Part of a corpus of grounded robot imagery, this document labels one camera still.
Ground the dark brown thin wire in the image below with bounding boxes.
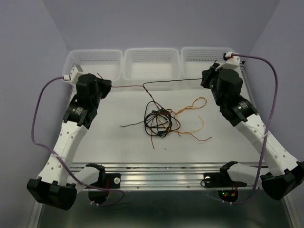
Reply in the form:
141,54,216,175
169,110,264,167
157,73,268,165
120,77,205,128

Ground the dark red thin wire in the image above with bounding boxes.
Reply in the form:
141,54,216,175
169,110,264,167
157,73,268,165
96,73,213,150

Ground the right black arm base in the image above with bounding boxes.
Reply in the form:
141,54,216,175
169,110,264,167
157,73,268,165
200,161,247,204

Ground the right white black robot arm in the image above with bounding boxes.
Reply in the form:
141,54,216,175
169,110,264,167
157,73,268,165
201,63,304,200

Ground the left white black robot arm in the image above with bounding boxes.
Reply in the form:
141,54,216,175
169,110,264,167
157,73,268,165
27,74,112,210

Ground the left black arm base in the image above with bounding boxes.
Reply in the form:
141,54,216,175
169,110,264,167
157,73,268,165
85,163,125,207

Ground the right white perforated basket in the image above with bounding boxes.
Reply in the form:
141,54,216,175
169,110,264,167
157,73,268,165
180,47,234,79

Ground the white perforated basket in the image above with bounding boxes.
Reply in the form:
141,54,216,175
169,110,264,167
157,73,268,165
180,47,234,79
122,47,181,84
62,49,124,86

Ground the left white perforated basket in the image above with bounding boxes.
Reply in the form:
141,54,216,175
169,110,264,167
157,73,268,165
62,49,124,86

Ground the middle white perforated basket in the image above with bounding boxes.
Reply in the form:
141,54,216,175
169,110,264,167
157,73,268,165
122,47,181,84

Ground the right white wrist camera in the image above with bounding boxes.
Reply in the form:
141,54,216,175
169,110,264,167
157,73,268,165
216,51,240,71

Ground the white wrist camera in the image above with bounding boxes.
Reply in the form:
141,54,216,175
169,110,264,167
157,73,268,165
63,64,84,85
216,51,240,71

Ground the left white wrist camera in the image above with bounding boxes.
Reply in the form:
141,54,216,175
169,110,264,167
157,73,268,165
63,64,84,85

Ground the orange yellow thin wire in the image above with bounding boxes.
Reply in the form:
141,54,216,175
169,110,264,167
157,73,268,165
158,97,208,136

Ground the black usb cable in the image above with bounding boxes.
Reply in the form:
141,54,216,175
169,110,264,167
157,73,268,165
143,101,180,138

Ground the aluminium extrusion rail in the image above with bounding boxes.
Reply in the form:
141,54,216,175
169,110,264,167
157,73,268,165
71,162,269,190

